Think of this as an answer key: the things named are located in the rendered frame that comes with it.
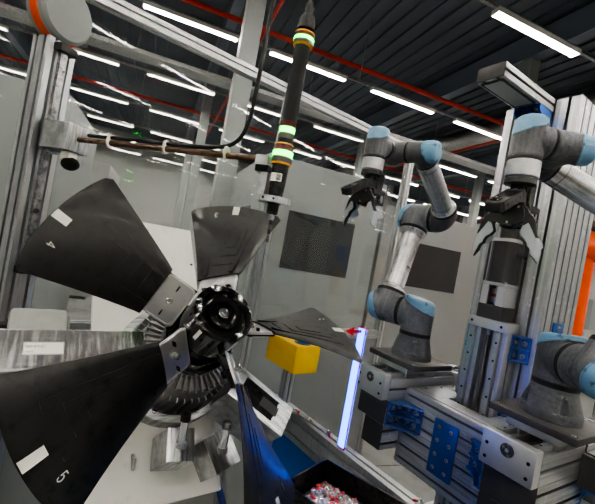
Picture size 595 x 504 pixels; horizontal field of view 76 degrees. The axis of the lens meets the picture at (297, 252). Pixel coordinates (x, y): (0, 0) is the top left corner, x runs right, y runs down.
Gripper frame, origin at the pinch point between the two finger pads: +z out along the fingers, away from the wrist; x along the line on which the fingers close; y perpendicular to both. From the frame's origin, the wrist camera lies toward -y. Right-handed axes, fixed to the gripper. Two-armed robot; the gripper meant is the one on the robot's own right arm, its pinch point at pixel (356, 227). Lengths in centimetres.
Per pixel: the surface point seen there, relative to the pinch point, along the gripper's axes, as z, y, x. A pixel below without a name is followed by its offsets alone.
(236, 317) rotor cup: 26, -58, -31
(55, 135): -6, -89, 23
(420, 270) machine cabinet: 9, 316, 195
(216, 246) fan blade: 14, -55, -11
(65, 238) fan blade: 17, -86, -15
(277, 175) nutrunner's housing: -3, -52, -26
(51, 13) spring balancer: -37, -94, 28
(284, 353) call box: 44.8, -19.6, 2.0
